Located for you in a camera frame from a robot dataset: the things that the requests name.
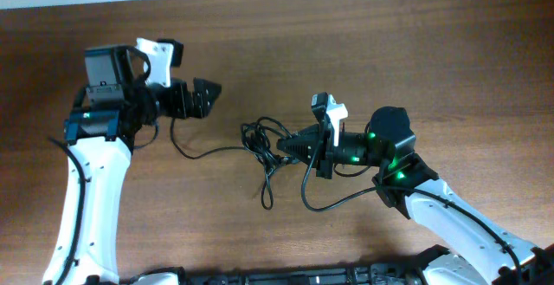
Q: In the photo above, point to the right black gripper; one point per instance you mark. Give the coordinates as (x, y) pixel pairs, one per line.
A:
(305, 143)

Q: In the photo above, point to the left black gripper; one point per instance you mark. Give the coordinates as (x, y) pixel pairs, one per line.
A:
(202, 108)

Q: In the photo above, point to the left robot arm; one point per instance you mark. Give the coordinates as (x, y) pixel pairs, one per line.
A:
(129, 86)

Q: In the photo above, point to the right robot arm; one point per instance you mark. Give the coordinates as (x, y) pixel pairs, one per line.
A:
(478, 252)

